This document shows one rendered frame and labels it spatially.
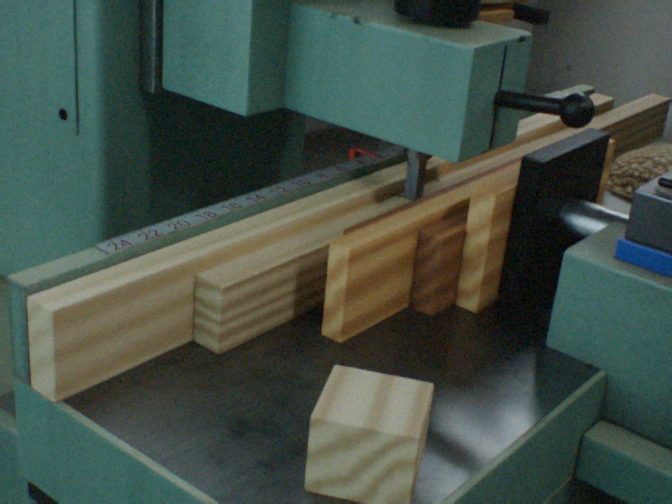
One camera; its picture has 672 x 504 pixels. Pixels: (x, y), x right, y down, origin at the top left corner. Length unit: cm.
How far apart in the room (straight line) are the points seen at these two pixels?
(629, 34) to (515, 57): 381
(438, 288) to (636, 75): 386
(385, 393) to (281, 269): 13
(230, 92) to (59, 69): 12
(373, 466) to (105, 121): 35
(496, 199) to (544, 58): 410
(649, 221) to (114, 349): 28
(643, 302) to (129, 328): 26
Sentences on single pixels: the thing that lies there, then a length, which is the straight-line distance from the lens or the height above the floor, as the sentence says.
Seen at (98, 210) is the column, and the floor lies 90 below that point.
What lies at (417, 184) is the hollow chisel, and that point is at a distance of 64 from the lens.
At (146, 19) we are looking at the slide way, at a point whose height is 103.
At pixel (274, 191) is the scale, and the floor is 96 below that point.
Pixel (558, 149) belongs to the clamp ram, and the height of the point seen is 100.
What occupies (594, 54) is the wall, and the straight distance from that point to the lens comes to 451.
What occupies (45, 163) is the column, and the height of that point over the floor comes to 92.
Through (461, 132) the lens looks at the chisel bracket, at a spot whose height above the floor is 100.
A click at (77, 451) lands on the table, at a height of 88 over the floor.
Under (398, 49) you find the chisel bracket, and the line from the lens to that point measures 59.
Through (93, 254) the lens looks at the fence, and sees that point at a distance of 51.
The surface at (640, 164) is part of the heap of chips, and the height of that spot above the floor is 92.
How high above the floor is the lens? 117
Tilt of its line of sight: 24 degrees down
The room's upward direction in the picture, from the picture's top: 5 degrees clockwise
